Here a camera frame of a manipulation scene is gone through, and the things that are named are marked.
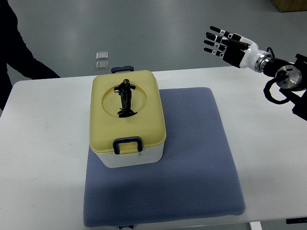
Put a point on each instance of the silver floor plate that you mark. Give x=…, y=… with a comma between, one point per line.
x=102, y=55
x=102, y=65

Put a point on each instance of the person in dark clothing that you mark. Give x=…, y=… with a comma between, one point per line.
x=14, y=53

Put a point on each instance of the white storage box base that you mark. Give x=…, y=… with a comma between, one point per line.
x=130, y=156

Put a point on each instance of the blue textured cushion mat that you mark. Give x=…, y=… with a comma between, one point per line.
x=195, y=178

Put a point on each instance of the yellow storage box lid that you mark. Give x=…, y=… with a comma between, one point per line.
x=126, y=113

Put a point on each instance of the upper silver floor plate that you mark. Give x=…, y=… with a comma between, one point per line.
x=102, y=55

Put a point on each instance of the lower silver floor plate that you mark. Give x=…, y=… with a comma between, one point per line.
x=102, y=65

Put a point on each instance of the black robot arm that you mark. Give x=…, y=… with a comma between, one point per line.
x=290, y=78

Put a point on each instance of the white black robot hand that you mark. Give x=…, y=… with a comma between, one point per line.
x=235, y=49

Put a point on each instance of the brown cardboard box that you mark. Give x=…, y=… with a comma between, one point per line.
x=290, y=5

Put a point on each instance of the black table bracket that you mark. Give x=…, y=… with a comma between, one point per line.
x=296, y=220

